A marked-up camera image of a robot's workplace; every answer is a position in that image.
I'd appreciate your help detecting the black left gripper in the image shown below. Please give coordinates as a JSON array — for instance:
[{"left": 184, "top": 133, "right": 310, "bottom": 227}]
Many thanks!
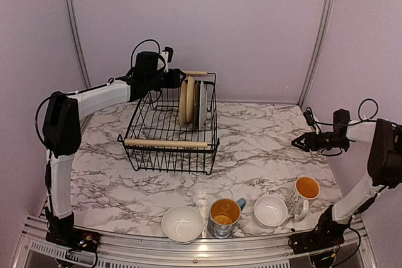
[{"left": 146, "top": 68, "right": 186, "bottom": 90}]

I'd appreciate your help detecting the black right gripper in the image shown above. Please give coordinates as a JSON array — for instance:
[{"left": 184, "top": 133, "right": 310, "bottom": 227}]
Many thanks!
[{"left": 291, "top": 131, "right": 348, "bottom": 152}]

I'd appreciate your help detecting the cream bird pattern plate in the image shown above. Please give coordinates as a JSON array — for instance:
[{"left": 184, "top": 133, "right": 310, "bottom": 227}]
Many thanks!
[{"left": 179, "top": 81, "right": 187, "bottom": 127}]

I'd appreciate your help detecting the pale yellow round plate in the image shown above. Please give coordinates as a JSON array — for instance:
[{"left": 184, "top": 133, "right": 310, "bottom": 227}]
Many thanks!
[{"left": 186, "top": 76, "right": 195, "bottom": 123}]

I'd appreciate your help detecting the grey reindeer plate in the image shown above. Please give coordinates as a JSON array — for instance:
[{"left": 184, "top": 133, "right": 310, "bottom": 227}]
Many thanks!
[{"left": 193, "top": 81, "right": 201, "bottom": 131}]

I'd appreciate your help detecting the red and teal plate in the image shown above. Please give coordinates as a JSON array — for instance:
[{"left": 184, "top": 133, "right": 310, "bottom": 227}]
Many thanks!
[{"left": 198, "top": 81, "right": 207, "bottom": 128}]

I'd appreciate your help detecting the black wire dish rack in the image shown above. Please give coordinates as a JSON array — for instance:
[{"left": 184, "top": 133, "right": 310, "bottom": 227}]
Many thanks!
[{"left": 117, "top": 72, "right": 220, "bottom": 175}]

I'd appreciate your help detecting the large white bowl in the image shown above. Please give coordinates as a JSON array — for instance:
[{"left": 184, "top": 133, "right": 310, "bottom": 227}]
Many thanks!
[{"left": 161, "top": 205, "right": 204, "bottom": 244}]

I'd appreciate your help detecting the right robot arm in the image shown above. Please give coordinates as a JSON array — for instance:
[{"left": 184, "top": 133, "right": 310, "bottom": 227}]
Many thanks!
[{"left": 291, "top": 109, "right": 401, "bottom": 248}]

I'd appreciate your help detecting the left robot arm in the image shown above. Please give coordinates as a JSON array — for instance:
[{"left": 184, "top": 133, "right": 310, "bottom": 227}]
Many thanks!
[{"left": 38, "top": 46, "right": 185, "bottom": 246}]

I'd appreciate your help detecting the white patterned mug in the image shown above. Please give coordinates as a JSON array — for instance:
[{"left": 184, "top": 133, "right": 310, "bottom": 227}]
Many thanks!
[{"left": 285, "top": 176, "right": 320, "bottom": 222}]

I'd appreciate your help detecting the small white bowl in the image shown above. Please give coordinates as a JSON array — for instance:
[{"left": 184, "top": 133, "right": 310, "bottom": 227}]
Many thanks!
[{"left": 254, "top": 195, "right": 288, "bottom": 227}]

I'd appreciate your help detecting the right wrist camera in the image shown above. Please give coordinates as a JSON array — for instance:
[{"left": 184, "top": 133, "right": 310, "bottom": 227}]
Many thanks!
[{"left": 303, "top": 107, "right": 322, "bottom": 134}]

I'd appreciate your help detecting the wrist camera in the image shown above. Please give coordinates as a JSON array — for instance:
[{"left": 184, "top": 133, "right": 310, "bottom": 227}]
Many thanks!
[
  {"left": 303, "top": 107, "right": 322, "bottom": 134},
  {"left": 159, "top": 46, "right": 174, "bottom": 73}
]

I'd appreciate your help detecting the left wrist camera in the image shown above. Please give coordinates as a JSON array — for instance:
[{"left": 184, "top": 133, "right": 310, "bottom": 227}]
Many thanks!
[{"left": 159, "top": 46, "right": 174, "bottom": 73}]

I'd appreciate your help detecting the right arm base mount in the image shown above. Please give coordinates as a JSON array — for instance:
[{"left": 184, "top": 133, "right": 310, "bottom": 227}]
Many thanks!
[{"left": 288, "top": 230, "right": 345, "bottom": 255}]

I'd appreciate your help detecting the blue handled mug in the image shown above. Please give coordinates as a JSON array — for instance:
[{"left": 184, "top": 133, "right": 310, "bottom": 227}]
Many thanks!
[{"left": 208, "top": 198, "right": 247, "bottom": 239}]

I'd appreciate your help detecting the aluminium front rail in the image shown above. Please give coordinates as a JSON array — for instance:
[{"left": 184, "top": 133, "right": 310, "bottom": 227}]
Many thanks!
[{"left": 12, "top": 227, "right": 378, "bottom": 268}]

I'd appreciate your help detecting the left aluminium frame post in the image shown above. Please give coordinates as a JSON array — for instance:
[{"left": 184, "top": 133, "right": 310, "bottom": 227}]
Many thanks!
[{"left": 65, "top": 0, "right": 91, "bottom": 88}]

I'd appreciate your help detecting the aluminium frame post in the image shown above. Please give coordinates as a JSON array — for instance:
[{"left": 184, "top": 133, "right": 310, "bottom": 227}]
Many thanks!
[
  {"left": 297, "top": 0, "right": 334, "bottom": 107},
  {"left": 65, "top": 0, "right": 91, "bottom": 88}
]

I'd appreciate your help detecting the right aluminium frame post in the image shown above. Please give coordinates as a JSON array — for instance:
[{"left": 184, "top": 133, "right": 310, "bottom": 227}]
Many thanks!
[{"left": 297, "top": 0, "right": 334, "bottom": 107}]

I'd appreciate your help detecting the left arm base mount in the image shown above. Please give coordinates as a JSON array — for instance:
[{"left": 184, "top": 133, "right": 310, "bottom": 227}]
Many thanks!
[{"left": 46, "top": 228, "right": 101, "bottom": 253}]

